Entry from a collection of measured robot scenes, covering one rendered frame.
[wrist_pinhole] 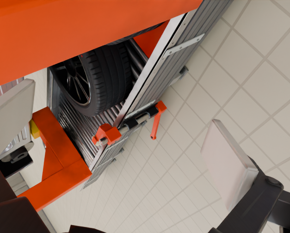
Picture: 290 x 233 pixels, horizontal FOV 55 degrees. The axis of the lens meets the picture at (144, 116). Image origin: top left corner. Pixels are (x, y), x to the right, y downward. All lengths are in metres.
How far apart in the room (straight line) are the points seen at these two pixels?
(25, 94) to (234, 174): 0.13
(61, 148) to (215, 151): 2.16
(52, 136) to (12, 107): 2.19
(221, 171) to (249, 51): 1.18
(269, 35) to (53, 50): 0.96
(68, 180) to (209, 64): 1.37
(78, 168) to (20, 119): 2.10
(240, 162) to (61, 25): 0.36
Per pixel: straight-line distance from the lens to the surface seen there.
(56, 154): 2.31
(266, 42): 1.30
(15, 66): 0.49
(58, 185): 2.26
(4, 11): 0.40
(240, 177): 0.16
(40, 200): 2.24
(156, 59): 1.15
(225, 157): 0.18
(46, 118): 2.42
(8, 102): 0.17
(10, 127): 0.18
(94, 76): 1.44
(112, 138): 1.63
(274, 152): 1.53
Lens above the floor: 1.07
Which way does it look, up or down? 29 degrees down
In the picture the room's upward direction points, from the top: 121 degrees counter-clockwise
